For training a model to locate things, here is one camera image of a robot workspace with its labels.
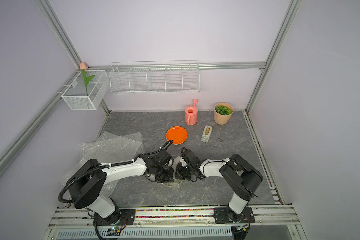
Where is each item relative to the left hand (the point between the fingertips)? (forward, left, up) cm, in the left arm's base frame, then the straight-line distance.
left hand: (173, 182), depth 82 cm
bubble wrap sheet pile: (+27, +43, -4) cm, 50 cm away
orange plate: (+34, -3, -3) cm, 34 cm away
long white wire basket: (+61, +9, +27) cm, 68 cm away
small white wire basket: (+39, +50, +32) cm, 71 cm away
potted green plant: (+42, -36, +9) cm, 56 cm away
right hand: (+4, +1, -2) cm, 5 cm away
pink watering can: (+45, -14, +7) cm, 47 cm away
